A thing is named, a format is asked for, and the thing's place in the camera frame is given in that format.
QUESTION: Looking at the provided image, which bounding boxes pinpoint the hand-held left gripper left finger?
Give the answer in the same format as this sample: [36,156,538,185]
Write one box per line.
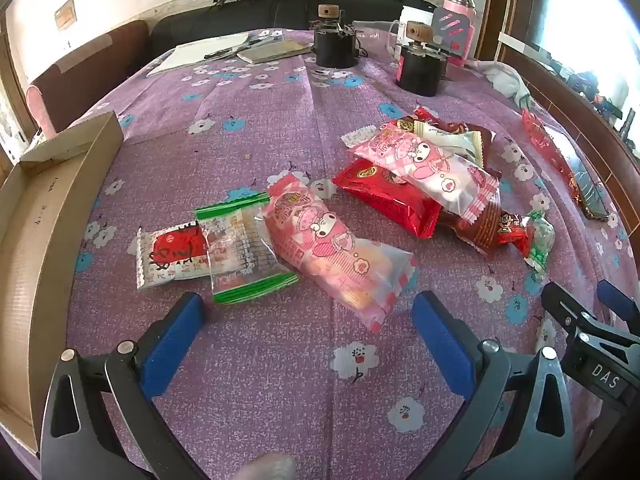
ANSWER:
[39,291,211,480]

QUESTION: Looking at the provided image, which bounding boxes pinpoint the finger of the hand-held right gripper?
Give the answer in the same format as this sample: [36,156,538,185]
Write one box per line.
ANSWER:
[596,279,640,336]
[541,281,598,343]

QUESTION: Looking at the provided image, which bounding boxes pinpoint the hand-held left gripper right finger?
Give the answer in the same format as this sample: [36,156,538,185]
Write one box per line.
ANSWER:
[411,290,591,480]

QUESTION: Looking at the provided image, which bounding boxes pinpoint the green clear candy packet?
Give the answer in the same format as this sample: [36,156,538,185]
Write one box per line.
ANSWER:
[524,209,557,282]

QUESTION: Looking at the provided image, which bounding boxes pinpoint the white red-label snack packet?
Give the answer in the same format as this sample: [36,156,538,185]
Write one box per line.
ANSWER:
[136,221,212,292]

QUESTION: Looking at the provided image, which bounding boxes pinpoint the small red cartoon snack packet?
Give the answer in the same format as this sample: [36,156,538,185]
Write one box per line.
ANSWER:
[495,212,537,257]

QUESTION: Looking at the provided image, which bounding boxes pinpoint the brown-red gold-print snack packet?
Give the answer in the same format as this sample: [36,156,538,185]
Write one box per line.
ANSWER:
[439,129,507,261]

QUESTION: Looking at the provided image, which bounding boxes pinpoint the clear green-edged snack packet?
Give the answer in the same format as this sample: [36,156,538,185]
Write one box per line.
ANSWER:
[194,195,300,306]

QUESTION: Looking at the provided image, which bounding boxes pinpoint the red glossy cartoon snack packet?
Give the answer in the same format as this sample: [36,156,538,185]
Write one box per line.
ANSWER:
[332,157,444,240]

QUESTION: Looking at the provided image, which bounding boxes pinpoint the pink cartoon snack packet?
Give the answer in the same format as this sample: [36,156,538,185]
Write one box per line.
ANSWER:
[262,172,419,332]
[347,122,502,224]

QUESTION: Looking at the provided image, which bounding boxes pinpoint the brown cardboard box tray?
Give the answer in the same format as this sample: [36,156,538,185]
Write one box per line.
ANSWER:
[0,111,125,453]

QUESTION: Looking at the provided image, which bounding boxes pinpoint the white green snack packet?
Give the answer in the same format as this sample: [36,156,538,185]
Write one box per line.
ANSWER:
[414,120,485,170]

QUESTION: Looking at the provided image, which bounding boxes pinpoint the red gold-emblem snack packet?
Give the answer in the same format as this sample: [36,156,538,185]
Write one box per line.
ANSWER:
[396,106,455,136]

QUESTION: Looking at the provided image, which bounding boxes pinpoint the purple floral tablecloth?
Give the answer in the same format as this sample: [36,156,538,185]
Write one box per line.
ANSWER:
[30,27,640,480]

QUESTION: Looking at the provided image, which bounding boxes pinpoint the red plastic wrapper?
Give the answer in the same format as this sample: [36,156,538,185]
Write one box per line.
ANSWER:
[520,107,581,201]

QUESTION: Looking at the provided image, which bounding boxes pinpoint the white grey cloth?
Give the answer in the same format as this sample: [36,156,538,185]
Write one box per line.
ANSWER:
[467,59,531,102]

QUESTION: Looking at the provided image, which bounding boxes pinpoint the black canister pink trim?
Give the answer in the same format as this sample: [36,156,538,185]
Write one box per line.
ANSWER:
[396,21,448,97]

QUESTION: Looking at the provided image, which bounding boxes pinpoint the white paper sheet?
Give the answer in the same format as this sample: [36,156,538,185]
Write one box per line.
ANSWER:
[146,34,251,78]

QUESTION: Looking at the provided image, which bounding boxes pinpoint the maroon armchair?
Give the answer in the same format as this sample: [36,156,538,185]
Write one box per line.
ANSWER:
[26,20,151,136]

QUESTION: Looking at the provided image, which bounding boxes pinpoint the grey board pink stripes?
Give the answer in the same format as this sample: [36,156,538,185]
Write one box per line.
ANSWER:
[431,7,473,43]

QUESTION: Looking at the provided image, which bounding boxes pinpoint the brown notebook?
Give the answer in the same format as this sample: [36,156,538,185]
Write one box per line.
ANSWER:
[236,40,313,65]

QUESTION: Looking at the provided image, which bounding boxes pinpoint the clear glass pitcher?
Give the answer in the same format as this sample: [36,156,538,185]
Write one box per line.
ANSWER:
[352,20,403,58]

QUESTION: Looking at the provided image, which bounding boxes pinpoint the black sofa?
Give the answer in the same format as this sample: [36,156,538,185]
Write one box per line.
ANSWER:
[150,0,451,58]

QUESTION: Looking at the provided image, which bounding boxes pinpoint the white cup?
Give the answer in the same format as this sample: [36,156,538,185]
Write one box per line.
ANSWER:
[400,5,436,28]

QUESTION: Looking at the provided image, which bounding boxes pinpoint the brown wooden frame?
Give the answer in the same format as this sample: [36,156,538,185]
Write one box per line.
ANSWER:
[475,0,640,221]

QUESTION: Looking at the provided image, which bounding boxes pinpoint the brown wall plaque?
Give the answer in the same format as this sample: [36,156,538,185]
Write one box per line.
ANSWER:
[54,0,77,31]

